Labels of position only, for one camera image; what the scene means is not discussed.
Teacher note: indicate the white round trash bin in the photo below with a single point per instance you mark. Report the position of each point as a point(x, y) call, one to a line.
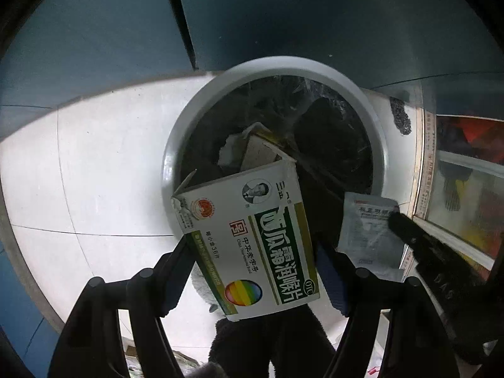
point(275, 70)

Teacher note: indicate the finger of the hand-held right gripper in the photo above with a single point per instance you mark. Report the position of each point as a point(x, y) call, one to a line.
point(413, 234)

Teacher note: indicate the white foil sachet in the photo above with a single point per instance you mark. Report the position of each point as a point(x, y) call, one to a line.
point(366, 238)

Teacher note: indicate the beige cardboard box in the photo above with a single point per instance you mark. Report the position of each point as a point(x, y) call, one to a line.
point(262, 153)

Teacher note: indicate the crumpled packaging scraps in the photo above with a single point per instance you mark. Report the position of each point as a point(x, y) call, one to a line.
point(185, 362)

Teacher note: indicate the dark fleece robe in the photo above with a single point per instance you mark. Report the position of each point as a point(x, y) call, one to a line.
point(275, 346)

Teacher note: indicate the red cloth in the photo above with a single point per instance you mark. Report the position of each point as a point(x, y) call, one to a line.
point(478, 132)

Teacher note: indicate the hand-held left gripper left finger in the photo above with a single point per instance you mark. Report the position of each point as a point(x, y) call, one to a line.
point(173, 281)

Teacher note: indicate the green white medicine box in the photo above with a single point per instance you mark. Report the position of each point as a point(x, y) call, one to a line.
point(256, 252)

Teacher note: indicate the grey fluffy slipper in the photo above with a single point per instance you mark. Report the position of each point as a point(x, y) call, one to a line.
point(201, 287)

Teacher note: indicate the black fuzzy clump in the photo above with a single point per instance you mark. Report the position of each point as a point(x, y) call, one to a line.
point(401, 116)

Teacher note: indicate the black bin liner bag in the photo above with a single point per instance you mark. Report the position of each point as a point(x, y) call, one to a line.
point(334, 138)

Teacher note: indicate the glass sliding door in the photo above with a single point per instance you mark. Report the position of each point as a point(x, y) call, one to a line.
point(453, 220)

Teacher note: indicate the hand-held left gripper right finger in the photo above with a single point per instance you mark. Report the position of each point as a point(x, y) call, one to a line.
point(331, 281)

